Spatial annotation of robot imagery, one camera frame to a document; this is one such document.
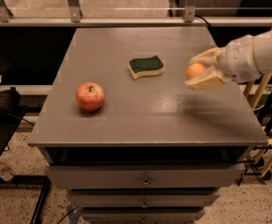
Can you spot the grey drawer cabinet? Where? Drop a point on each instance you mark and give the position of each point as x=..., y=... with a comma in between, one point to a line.
x=155, y=150

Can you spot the green and yellow sponge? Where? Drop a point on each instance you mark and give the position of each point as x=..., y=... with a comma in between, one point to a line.
x=146, y=67

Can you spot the red apple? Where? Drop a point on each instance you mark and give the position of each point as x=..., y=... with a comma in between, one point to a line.
x=90, y=96

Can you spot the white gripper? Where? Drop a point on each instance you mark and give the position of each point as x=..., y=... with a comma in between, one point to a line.
x=238, y=61

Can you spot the orange fruit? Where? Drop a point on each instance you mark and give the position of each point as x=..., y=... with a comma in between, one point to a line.
x=195, y=70

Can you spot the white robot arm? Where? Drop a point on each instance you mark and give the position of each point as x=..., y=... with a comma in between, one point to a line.
x=262, y=52

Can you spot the metal railing with posts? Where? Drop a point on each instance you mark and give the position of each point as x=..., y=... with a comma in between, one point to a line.
x=86, y=13

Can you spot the black stand on left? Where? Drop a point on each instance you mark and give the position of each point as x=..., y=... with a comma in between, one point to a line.
x=11, y=115

